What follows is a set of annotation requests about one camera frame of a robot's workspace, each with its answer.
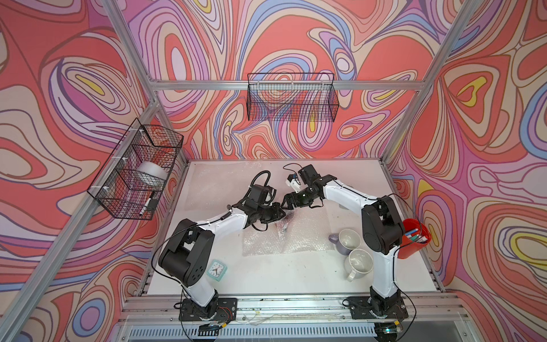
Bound red mug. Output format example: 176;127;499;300
276;212;294;237

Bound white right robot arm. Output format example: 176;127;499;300
282;165;405;299

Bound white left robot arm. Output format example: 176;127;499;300
155;185;286;309

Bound lilac mug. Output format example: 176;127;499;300
328;229;361;256

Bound teal alarm clock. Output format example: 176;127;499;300
207;259;228;282

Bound white mug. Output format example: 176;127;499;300
344;249;374;282

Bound black marker in basket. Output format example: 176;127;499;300
139;192;154;217

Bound red pen cup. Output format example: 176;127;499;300
397;219;432;259

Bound white tape roll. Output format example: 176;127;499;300
136;161;168;188

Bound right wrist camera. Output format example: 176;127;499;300
286;173;301;192

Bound back wire basket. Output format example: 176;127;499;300
246;71;340;123

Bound wire basket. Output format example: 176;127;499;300
87;119;184;221
246;71;340;123

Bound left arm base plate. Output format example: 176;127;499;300
179;297;238;323

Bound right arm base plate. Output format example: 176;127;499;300
342;294;409;321

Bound left wire basket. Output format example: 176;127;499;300
87;119;184;221

